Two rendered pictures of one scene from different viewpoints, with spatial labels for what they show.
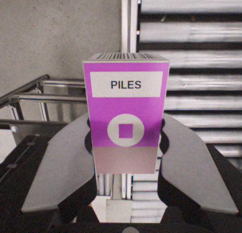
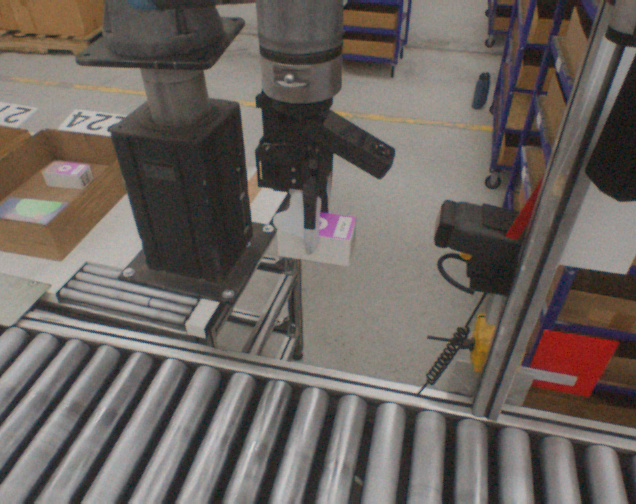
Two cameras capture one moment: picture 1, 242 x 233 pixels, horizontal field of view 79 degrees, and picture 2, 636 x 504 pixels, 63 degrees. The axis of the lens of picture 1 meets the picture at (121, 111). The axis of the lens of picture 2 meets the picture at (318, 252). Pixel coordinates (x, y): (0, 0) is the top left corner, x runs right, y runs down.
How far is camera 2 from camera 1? 0.65 m
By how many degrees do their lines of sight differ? 49
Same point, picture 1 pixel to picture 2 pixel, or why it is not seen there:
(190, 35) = (333, 463)
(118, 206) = (13, 299)
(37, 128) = (259, 248)
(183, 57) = (302, 450)
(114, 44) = not seen: outside the picture
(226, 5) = not seen: outside the picture
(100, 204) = (42, 273)
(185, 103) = (215, 449)
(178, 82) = (260, 439)
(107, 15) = not seen: outside the picture
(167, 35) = (342, 429)
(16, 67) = (330, 315)
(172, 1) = (384, 439)
